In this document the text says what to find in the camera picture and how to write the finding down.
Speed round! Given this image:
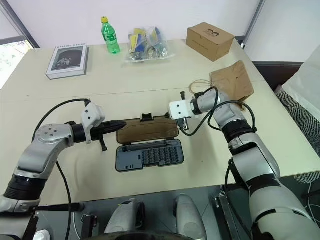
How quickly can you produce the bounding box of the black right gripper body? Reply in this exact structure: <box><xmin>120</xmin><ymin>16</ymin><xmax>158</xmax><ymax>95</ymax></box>
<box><xmin>174</xmin><ymin>91</ymin><xmax>192</xmax><ymax>132</ymax></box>

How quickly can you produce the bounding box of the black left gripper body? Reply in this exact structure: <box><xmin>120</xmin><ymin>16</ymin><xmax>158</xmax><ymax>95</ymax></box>
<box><xmin>90</xmin><ymin>121</ymin><xmax>111</xmax><ymax>153</ymax></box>

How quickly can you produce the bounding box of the grey screwdriver bit case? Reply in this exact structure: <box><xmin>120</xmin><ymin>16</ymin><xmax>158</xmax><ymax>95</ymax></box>
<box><xmin>114</xmin><ymin>115</ymin><xmax>186</xmax><ymax>173</ymax></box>

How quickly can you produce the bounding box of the brown paper bag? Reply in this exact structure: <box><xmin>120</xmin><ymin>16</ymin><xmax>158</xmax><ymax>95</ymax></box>
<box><xmin>188</xmin><ymin>60</ymin><xmax>256</xmax><ymax>112</ymax></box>

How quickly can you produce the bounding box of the clear plastic bag of items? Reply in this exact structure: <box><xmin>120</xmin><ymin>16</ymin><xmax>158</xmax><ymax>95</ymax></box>
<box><xmin>123</xmin><ymin>25</ymin><xmax>175</xmax><ymax>66</ymax></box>

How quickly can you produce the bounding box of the grey hardcover photo book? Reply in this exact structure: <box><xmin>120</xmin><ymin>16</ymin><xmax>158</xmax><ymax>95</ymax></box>
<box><xmin>45</xmin><ymin>44</ymin><xmax>90</xmax><ymax>81</ymax></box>

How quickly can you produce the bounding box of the brown cardboard box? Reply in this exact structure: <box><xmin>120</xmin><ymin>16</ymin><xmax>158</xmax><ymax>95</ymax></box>
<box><xmin>185</xmin><ymin>21</ymin><xmax>236</xmax><ymax>63</ymax></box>

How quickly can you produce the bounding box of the green plastic soda bottle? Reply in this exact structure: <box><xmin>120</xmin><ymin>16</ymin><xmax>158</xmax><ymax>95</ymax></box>
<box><xmin>100</xmin><ymin>16</ymin><xmax>122</xmax><ymax>55</ymax></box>

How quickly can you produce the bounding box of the silver rounded robot leg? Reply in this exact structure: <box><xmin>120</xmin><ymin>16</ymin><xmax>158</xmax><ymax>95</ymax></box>
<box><xmin>173</xmin><ymin>193</ymin><xmax>205</xmax><ymax>240</ymax></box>
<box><xmin>103</xmin><ymin>198</ymin><xmax>146</xmax><ymax>237</ymax></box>

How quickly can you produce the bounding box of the black side furniture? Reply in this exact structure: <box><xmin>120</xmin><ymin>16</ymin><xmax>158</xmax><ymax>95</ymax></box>
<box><xmin>251</xmin><ymin>60</ymin><xmax>304</xmax><ymax>91</ymax></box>

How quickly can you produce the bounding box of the black white patterned cloth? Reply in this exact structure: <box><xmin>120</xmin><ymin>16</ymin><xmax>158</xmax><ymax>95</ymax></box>
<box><xmin>274</xmin><ymin>84</ymin><xmax>320</xmax><ymax>185</ymax></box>

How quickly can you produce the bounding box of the white plastic bag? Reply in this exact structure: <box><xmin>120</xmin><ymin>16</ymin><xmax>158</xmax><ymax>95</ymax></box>
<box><xmin>281</xmin><ymin>44</ymin><xmax>320</xmax><ymax>142</ymax></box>

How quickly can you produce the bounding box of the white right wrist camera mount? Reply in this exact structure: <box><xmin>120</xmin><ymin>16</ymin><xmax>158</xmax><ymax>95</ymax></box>
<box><xmin>168</xmin><ymin>99</ymin><xmax>194</xmax><ymax>121</ymax></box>

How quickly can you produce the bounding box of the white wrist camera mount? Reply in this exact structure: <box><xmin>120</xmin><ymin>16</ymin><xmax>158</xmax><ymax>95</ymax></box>
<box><xmin>80</xmin><ymin>100</ymin><xmax>106</xmax><ymax>131</ymax></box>
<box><xmin>168</xmin><ymin>99</ymin><xmax>194</xmax><ymax>121</ymax></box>

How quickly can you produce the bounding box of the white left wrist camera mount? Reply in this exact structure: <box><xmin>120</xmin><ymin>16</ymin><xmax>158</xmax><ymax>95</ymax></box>
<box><xmin>80</xmin><ymin>100</ymin><xmax>106</xmax><ymax>131</ymax></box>

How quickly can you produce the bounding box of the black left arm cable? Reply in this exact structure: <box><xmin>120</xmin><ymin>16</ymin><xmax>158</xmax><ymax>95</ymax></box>
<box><xmin>31</xmin><ymin>98</ymin><xmax>92</xmax><ymax>209</ymax></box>

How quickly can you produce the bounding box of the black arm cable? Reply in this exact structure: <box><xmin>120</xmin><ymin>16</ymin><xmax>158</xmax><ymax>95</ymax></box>
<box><xmin>31</xmin><ymin>98</ymin><xmax>92</xmax><ymax>209</ymax></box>
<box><xmin>180</xmin><ymin>86</ymin><xmax>259</xmax><ymax>194</ymax></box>

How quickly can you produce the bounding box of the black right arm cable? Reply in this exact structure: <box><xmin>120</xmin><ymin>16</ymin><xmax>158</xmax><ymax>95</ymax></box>
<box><xmin>180</xmin><ymin>86</ymin><xmax>259</xmax><ymax>194</ymax></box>

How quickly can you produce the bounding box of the grey screwdriver handle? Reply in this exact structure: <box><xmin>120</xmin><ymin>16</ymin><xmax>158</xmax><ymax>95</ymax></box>
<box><xmin>121</xmin><ymin>141</ymin><xmax>174</xmax><ymax>152</ymax></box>

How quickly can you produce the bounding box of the black metal bracket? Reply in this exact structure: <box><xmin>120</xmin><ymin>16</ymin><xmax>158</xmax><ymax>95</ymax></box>
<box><xmin>213</xmin><ymin>191</ymin><xmax>247</xmax><ymax>240</ymax></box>

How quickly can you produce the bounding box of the grey metal post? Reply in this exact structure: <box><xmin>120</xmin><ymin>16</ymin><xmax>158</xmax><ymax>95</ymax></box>
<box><xmin>244</xmin><ymin>0</ymin><xmax>266</xmax><ymax>50</ymax></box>

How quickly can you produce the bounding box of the dark window frame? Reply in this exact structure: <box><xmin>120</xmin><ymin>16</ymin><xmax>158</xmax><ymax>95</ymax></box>
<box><xmin>0</xmin><ymin>0</ymin><xmax>41</xmax><ymax>50</ymax></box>

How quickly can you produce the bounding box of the thin white cable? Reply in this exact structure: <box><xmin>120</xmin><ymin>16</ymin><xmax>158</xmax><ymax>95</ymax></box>
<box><xmin>305</xmin><ymin>181</ymin><xmax>320</xmax><ymax>222</ymax></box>

